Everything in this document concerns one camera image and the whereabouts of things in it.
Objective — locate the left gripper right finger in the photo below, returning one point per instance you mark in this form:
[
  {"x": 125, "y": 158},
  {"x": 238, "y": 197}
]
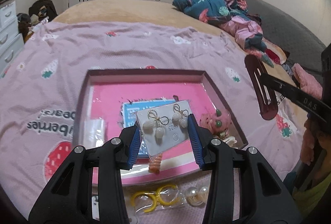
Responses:
[{"x": 244, "y": 188}]

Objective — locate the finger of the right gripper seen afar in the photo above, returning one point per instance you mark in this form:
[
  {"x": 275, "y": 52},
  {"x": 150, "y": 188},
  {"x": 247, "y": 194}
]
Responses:
[{"x": 300, "y": 98}]

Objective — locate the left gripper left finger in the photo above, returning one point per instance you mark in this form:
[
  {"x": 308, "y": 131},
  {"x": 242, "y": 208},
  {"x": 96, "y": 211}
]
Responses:
[{"x": 87, "y": 187}]

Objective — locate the maroon snap hair clip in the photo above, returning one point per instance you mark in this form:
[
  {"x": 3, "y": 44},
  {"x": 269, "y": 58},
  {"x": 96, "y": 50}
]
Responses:
[{"x": 266, "y": 98}]

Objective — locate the bagged pearl ball earrings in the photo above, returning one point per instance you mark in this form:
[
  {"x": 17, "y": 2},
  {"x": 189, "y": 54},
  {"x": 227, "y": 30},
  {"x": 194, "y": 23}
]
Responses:
[{"x": 197, "y": 196}]

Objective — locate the yellow hoop earrings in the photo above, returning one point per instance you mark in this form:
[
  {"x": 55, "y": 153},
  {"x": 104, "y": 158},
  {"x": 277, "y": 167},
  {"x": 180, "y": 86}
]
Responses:
[{"x": 165, "y": 197}]

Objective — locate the pearl bow earrings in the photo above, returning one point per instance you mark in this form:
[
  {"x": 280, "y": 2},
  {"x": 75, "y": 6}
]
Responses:
[{"x": 164, "y": 127}]

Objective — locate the right hand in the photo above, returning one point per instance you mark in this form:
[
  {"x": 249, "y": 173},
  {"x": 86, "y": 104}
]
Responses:
[{"x": 307, "y": 149}]

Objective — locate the cream cloud claw clip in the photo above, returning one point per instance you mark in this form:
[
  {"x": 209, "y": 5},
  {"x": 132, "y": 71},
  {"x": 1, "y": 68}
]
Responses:
[{"x": 230, "y": 141}]

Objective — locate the grey headboard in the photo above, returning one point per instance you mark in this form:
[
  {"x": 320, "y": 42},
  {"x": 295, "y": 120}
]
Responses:
[{"x": 290, "y": 35}]

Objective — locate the small clear plastic bag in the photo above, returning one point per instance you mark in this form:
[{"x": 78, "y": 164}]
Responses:
[{"x": 94, "y": 131}]

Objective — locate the pink pompom hair clip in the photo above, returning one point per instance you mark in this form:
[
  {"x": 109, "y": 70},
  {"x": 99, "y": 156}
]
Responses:
[{"x": 216, "y": 122}]

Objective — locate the shallow box with pink book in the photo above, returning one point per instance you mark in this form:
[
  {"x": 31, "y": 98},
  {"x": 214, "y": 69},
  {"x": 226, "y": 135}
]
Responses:
[{"x": 157, "y": 101}]

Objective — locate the pink strawberry print blanket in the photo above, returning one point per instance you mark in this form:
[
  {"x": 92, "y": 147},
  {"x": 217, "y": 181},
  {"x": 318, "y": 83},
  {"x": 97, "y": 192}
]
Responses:
[{"x": 40, "y": 90}]

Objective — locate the teal floral crumpled quilt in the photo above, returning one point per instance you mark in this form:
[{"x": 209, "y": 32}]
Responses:
[{"x": 232, "y": 17}]

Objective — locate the white drawer cabinet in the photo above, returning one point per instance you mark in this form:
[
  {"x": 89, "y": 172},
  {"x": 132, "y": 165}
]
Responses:
[{"x": 11, "y": 40}]

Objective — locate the dark clothes pile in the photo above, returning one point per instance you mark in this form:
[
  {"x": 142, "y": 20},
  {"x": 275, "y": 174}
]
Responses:
[{"x": 39, "y": 11}]

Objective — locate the tan bed sheet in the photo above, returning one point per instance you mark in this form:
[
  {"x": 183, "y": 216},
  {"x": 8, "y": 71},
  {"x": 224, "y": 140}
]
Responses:
[{"x": 138, "y": 11}]

